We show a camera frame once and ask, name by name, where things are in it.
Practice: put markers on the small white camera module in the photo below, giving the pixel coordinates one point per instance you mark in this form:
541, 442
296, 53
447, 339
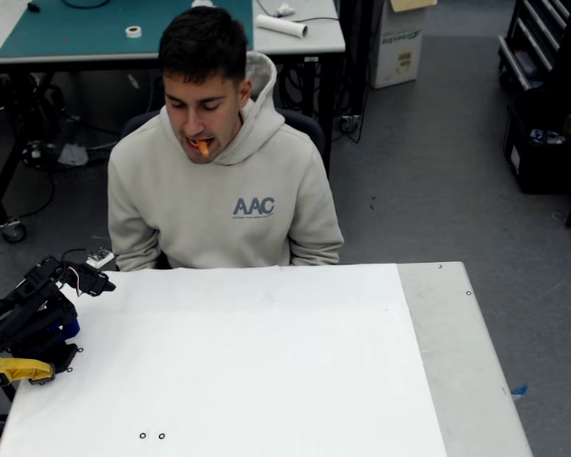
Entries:
100, 258

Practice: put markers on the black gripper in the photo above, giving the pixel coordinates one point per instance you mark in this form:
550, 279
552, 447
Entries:
96, 283

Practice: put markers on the white paper scrap on floor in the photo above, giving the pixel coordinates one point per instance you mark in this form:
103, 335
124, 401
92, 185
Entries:
72, 154

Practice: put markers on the man in beige hoodie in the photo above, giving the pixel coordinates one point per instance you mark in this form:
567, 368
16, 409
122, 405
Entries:
219, 204

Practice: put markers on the black office chair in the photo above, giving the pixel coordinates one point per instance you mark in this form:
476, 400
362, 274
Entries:
309, 126

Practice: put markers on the black robot arm with base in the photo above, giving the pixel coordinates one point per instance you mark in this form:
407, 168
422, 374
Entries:
28, 314

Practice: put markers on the yellow bar clamp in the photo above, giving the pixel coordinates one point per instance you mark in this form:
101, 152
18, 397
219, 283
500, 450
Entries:
19, 369

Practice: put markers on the large white paper sheet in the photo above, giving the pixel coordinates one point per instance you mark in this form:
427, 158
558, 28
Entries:
266, 357

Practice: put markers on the white tape roll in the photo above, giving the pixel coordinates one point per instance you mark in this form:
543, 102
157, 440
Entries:
133, 31

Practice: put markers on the manila folder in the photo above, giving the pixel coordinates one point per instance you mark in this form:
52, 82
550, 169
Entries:
411, 4

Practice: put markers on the orange cylindrical stick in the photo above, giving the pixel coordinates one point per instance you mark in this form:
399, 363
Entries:
204, 147

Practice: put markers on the grey workbench with black legs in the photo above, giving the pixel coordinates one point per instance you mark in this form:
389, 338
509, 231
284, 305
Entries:
304, 40

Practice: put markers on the white paper roll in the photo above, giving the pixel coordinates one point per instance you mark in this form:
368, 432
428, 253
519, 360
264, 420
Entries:
281, 25

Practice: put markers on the green cutting mat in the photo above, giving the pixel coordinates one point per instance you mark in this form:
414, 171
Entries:
76, 28

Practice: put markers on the black storage bin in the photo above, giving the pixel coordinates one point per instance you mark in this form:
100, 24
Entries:
537, 166

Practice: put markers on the blue tape scrap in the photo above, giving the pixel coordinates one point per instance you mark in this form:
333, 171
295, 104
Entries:
519, 391

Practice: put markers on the white cardboard box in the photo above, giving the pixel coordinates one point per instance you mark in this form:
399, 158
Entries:
399, 47

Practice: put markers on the black tool cabinet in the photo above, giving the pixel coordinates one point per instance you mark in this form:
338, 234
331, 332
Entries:
533, 43

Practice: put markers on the small crumpled white object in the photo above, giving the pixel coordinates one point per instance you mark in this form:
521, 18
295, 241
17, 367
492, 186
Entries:
284, 9

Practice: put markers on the crumpled clear plastic wrap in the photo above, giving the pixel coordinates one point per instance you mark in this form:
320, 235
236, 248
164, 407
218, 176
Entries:
201, 3

